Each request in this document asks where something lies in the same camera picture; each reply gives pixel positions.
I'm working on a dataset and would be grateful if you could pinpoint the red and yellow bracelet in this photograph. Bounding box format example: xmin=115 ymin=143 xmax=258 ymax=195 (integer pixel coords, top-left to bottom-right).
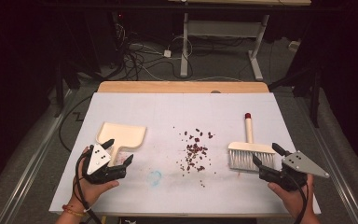
xmin=61 ymin=203 xmax=90 ymax=218

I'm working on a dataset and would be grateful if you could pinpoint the person's left hand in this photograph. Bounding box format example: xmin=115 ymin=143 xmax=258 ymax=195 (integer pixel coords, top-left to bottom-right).
xmin=72 ymin=147 xmax=121 ymax=209

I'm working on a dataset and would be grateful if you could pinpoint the cream plastic dustpan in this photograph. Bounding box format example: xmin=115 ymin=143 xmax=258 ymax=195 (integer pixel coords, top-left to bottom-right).
xmin=95 ymin=121 xmax=147 ymax=168

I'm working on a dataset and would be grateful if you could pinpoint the white floor cable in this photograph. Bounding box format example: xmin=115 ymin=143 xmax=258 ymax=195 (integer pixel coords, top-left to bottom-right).
xmin=130 ymin=43 xmax=244 ymax=83

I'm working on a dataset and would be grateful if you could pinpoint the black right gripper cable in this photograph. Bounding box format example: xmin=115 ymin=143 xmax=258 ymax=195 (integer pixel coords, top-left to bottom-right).
xmin=281 ymin=172 xmax=310 ymax=224

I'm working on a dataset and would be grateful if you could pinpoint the cream hand brush red tip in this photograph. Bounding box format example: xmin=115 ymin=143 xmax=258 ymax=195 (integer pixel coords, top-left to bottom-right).
xmin=227 ymin=112 xmax=278 ymax=173

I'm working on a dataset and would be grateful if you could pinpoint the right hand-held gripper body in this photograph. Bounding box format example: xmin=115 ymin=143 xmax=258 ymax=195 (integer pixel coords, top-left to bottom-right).
xmin=258 ymin=150 xmax=331 ymax=192

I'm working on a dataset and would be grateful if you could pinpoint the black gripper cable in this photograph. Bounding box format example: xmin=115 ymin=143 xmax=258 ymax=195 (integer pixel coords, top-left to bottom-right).
xmin=74 ymin=145 xmax=103 ymax=224
xmin=281 ymin=172 xmax=310 ymax=224

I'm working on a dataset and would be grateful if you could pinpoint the wooden table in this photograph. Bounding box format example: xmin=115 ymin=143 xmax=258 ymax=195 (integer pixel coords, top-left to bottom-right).
xmin=97 ymin=80 xmax=270 ymax=94

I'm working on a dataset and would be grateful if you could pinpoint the white table mat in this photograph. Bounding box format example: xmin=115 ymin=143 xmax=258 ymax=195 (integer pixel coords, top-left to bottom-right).
xmin=48 ymin=91 xmax=322 ymax=217

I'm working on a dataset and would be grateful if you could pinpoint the tangle of black cables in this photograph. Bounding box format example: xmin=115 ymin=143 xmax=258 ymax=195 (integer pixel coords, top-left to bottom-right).
xmin=111 ymin=23 xmax=194 ymax=82

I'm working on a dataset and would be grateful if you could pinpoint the white metal desk frame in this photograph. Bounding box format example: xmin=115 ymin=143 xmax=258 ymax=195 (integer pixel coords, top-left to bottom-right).
xmin=167 ymin=0 xmax=312 ymax=82

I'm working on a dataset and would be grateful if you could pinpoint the black floor cable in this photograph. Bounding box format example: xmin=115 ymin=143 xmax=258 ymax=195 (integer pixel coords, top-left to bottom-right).
xmin=58 ymin=92 xmax=94 ymax=153

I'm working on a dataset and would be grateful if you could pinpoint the black metal stand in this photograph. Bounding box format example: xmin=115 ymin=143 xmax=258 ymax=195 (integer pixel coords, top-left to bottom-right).
xmin=53 ymin=60 xmax=82 ymax=119
xmin=268 ymin=62 xmax=324 ymax=129

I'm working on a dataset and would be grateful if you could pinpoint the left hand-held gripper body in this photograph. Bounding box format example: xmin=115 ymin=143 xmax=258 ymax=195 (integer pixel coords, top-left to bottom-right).
xmin=82 ymin=143 xmax=128 ymax=185

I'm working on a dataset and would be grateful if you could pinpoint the pile of red beans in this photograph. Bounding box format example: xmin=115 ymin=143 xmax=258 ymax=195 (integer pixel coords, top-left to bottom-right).
xmin=171 ymin=126 xmax=218 ymax=189

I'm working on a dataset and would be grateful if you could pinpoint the aluminium rail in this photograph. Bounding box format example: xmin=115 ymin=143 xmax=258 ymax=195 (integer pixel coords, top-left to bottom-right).
xmin=0 ymin=89 xmax=76 ymax=224
xmin=302 ymin=99 xmax=358 ymax=224

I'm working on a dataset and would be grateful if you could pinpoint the small white box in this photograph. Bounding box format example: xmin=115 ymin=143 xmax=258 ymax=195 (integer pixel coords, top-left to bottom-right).
xmin=288 ymin=40 xmax=302 ymax=52

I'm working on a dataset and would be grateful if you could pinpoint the person's right hand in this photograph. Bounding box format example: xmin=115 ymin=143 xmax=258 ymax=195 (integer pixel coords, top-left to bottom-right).
xmin=267 ymin=173 xmax=317 ymax=219

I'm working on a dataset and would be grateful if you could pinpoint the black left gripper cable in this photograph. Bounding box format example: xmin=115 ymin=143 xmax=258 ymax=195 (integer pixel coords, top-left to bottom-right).
xmin=74 ymin=145 xmax=103 ymax=224

